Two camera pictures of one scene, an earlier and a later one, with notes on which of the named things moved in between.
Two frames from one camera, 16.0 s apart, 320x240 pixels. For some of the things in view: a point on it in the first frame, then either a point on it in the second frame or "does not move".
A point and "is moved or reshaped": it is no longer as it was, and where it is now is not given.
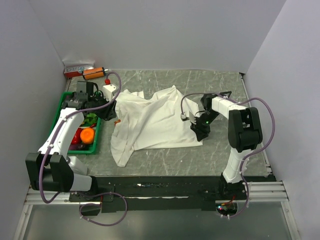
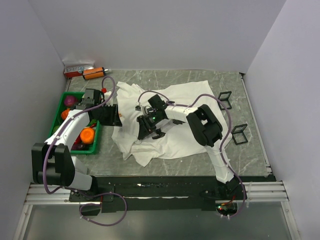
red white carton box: [75, 68] does not move
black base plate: [158, 194] does not move
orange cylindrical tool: [94, 73] does not move
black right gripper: [201, 133] -> [145, 127]
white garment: [163, 120] is moved or reshaped
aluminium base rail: [261, 192] does not move
